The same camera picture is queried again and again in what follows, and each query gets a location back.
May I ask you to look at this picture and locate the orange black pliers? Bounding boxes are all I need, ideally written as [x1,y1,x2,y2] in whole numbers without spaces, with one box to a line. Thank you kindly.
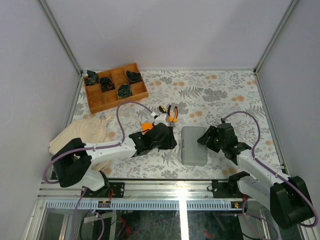
[167,104,178,128]

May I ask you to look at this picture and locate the grey plastic tool case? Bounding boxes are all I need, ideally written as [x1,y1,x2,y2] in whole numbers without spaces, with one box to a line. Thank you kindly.
[180,126,208,166]

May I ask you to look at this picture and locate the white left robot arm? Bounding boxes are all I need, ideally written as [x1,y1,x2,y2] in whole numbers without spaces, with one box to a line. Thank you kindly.
[51,122,177,198]

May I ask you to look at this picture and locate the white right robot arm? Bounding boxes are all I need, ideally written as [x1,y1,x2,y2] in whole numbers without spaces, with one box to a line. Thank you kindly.
[197,123,316,229]

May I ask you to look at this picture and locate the orange tape measure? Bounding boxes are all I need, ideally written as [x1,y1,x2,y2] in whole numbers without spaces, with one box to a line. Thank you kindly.
[141,122,153,132]

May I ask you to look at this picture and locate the short yellow black screwdriver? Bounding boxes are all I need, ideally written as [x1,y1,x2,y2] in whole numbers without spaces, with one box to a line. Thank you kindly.
[158,105,167,114]

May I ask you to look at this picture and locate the dark rolled item centre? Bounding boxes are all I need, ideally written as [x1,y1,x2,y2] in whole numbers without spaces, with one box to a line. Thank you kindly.
[117,84,132,99]

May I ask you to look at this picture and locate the dark rolled item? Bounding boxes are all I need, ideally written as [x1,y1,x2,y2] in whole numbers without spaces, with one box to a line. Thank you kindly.
[99,77,115,93]
[126,70,142,84]
[85,70,99,86]
[117,84,132,99]

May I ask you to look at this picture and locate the dark rolled item back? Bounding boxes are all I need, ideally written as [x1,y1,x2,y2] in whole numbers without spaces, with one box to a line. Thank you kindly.
[126,70,142,84]

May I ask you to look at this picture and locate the beige cloth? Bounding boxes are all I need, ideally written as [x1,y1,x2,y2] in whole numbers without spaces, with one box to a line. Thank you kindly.
[48,117,113,173]

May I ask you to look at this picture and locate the dark rolled item far left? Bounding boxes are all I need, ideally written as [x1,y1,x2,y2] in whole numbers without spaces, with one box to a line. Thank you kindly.
[85,70,99,86]

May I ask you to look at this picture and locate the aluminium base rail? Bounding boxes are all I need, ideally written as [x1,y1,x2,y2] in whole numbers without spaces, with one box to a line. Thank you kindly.
[37,179,245,211]

